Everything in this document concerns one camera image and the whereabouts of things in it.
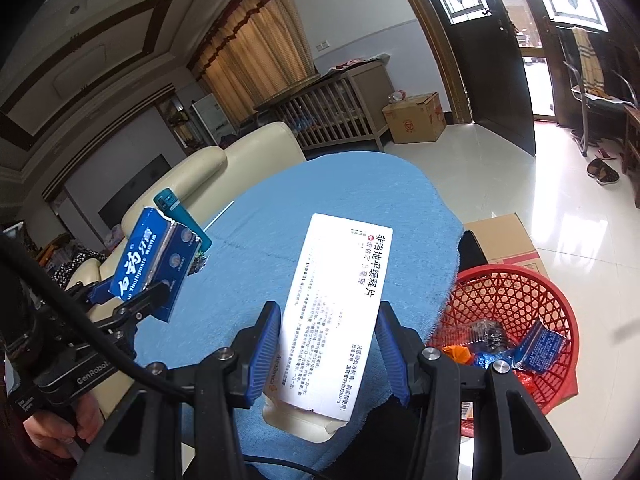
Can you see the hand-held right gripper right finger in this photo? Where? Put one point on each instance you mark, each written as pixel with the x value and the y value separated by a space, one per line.
pixel 392 350

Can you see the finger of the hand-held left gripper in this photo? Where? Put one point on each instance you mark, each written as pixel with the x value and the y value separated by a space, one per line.
pixel 97 294
pixel 140 302

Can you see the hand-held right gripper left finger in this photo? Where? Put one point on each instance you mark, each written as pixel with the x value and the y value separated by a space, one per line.
pixel 262 345

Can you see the orange plastic bag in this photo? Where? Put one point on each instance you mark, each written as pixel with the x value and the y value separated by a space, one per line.
pixel 457 352

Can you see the white medicine box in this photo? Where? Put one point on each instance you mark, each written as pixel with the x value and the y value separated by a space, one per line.
pixel 340 285

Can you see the red plastic basket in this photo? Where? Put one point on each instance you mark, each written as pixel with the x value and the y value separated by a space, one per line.
pixel 500 285

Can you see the crushed blue toothpaste box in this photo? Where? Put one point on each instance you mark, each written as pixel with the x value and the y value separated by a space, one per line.
pixel 542 347

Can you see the person's left hand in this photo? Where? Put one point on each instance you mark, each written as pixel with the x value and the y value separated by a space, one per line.
pixel 50 430

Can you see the dotted dark cloth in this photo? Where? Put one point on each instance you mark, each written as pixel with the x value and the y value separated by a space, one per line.
pixel 75 265

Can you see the teal thermos bottle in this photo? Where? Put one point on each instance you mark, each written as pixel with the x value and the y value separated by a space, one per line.
pixel 167 200

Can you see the thin white stick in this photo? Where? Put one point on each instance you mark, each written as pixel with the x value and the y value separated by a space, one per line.
pixel 222 212

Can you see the beige leather sofa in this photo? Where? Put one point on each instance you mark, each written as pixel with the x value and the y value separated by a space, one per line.
pixel 200 170

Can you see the plain cardboard box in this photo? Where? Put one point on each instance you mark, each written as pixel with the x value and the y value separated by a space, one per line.
pixel 505 240

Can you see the dark display shelf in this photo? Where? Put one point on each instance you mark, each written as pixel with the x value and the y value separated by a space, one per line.
pixel 175 122

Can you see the white appliance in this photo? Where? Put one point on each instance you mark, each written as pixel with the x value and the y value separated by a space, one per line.
pixel 210 117

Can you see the cardboard box with red mark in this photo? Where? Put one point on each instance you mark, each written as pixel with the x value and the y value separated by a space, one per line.
pixel 415 120

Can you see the wooden crib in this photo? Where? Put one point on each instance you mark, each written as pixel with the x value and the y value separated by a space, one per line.
pixel 330 110

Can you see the clear plastic bottle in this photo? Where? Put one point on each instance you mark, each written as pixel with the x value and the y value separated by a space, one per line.
pixel 397 96

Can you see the pair of dark slippers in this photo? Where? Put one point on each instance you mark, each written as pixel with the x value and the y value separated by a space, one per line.
pixel 602 172

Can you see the tan curtain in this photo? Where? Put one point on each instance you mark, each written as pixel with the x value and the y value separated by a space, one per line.
pixel 260 50

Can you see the dark wooden door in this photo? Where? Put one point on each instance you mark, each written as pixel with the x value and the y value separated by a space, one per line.
pixel 490 70

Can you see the metal chair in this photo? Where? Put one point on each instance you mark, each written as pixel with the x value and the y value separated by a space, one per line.
pixel 575 100

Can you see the wooden furniture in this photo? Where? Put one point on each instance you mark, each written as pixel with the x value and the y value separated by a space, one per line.
pixel 632 150

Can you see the plaid cloth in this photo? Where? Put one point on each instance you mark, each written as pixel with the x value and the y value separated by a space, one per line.
pixel 590 60

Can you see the black wall television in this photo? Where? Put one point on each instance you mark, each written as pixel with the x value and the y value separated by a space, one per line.
pixel 135 190

